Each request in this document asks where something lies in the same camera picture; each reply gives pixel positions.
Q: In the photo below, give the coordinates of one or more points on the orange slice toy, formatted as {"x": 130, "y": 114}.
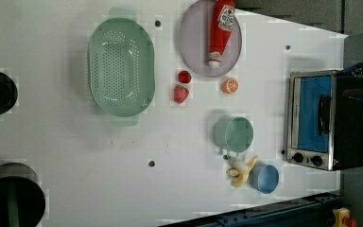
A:
{"x": 230, "y": 86}

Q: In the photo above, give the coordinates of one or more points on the blue metal frame rail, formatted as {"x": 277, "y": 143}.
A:
{"x": 311, "y": 211}

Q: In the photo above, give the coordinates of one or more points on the green cup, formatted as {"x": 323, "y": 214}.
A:
{"x": 233, "y": 133}

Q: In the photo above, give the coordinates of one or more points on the black silver toaster oven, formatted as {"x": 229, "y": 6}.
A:
{"x": 324, "y": 121}

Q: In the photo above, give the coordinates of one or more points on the blue cup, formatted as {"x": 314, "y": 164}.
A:
{"x": 264, "y": 178}

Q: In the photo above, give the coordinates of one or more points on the green plastic colander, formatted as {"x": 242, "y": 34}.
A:
{"x": 121, "y": 68}

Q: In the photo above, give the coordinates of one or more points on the large red strawberry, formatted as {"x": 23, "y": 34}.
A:
{"x": 181, "y": 93}

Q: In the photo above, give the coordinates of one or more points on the small red strawberry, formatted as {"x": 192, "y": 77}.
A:
{"x": 184, "y": 77}

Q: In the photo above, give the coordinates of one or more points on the grey round plate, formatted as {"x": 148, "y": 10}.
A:
{"x": 194, "y": 41}

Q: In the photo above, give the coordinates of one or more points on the peeled banana toy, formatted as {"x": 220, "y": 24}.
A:
{"x": 241, "y": 170}

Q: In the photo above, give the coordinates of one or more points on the yellow red object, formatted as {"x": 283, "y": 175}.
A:
{"x": 343, "y": 218}

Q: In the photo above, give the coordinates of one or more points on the red ketchup bottle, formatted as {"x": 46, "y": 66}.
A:
{"x": 221, "y": 29}

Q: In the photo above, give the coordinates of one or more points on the black cylinder with green stripe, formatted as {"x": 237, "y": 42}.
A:
{"x": 22, "y": 200}

